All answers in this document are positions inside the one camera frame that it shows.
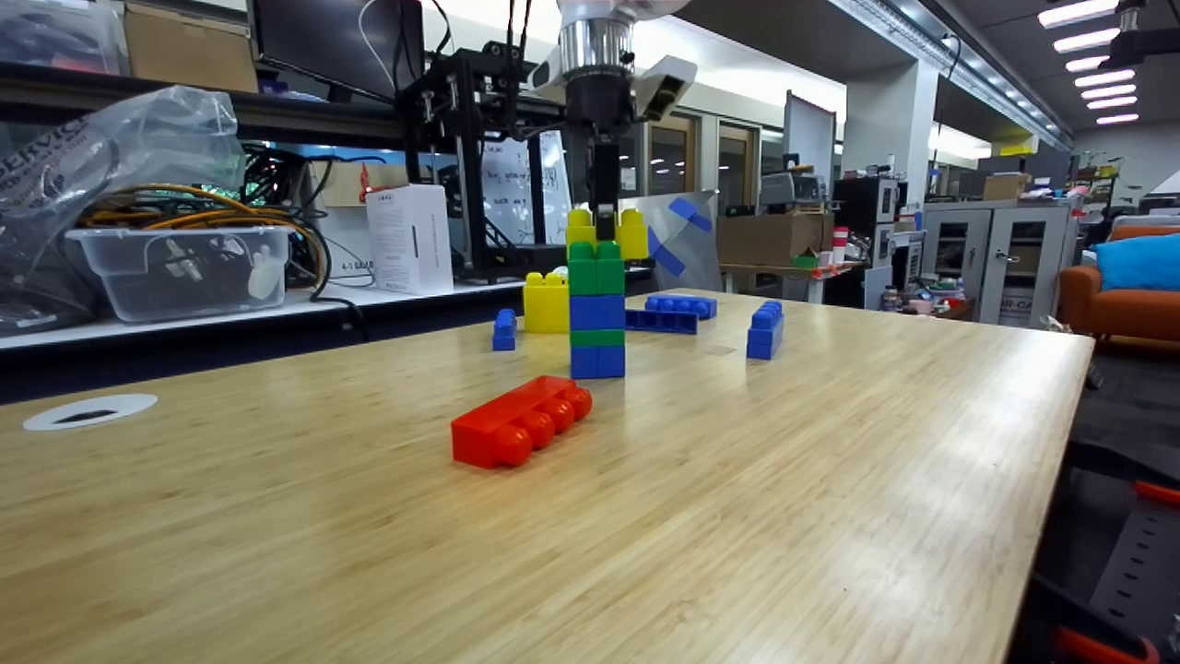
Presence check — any orange sofa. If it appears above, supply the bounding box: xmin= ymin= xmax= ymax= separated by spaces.
xmin=1059 ymin=218 xmax=1180 ymax=355

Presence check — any clear plastic bag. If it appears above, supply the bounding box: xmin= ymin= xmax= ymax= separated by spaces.
xmin=0 ymin=85 xmax=251 ymax=334

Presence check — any clear panel with blue tape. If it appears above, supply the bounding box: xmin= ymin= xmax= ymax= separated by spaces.
xmin=644 ymin=189 xmax=721 ymax=295

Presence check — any clear plastic storage bin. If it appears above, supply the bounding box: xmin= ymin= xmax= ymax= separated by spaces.
xmin=65 ymin=220 xmax=295 ymax=330

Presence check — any dark shelf board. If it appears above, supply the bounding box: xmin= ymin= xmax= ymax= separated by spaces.
xmin=0 ymin=64 xmax=418 ymax=143

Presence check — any blue wide six-stud block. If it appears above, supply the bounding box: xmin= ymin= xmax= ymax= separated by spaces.
xmin=643 ymin=290 xmax=720 ymax=325

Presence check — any thin green toy block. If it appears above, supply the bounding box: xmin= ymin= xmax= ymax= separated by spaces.
xmin=568 ymin=325 xmax=632 ymax=350

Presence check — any blue square toy block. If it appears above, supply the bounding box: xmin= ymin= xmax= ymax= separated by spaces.
xmin=568 ymin=343 xmax=632 ymax=384
xmin=568 ymin=290 xmax=632 ymax=334

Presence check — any orange cable coil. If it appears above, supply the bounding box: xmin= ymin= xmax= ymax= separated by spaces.
xmin=75 ymin=181 xmax=286 ymax=235

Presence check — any black chair red trim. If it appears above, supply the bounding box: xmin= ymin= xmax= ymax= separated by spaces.
xmin=1006 ymin=472 xmax=1180 ymax=664

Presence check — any black machine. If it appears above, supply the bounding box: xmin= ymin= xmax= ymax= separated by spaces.
xmin=832 ymin=175 xmax=912 ymax=245

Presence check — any white table cable grommet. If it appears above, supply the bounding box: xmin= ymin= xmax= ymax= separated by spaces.
xmin=18 ymin=390 xmax=162 ymax=439

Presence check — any yellow tall two-stud block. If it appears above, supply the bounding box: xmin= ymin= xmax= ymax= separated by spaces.
xmin=518 ymin=267 xmax=575 ymax=341

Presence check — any red eight-stud toy block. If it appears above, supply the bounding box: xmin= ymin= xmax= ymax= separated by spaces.
xmin=448 ymin=374 xmax=598 ymax=472

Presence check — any white cardboard box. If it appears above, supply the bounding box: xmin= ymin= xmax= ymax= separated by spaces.
xmin=361 ymin=181 xmax=457 ymax=300

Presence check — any blue cushion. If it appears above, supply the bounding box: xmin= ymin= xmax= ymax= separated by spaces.
xmin=1089 ymin=232 xmax=1180 ymax=295

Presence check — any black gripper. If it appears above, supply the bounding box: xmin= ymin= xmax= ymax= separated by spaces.
xmin=560 ymin=65 xmax=639 ymax=246

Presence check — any black monitor screen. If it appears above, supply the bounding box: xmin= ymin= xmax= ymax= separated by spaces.
xmin=251 ymin=0 xmax=429 ymax=108

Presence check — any yellow three-stud toy block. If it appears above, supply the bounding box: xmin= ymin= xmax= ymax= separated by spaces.
xmin=564 ymin=204 xmax=654 ymax=267

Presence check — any grey double-door cabinet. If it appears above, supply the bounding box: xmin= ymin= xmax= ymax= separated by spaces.
xmin=917 ymin=200 xmax=1078 ymax=330

